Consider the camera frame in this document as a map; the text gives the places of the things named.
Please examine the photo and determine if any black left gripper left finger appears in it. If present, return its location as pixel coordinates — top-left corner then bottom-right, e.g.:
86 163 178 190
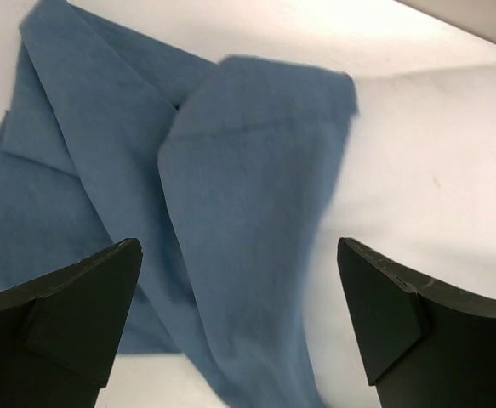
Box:
0 239 142 408

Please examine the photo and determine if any blue fabric pillowcase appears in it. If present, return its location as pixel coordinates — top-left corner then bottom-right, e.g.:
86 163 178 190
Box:
0 1 357 407

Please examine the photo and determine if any white pillow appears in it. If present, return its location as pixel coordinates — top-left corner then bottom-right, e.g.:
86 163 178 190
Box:
305 65 496 407

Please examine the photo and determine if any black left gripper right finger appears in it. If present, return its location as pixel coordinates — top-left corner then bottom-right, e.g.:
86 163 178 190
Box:
337 238 496 408

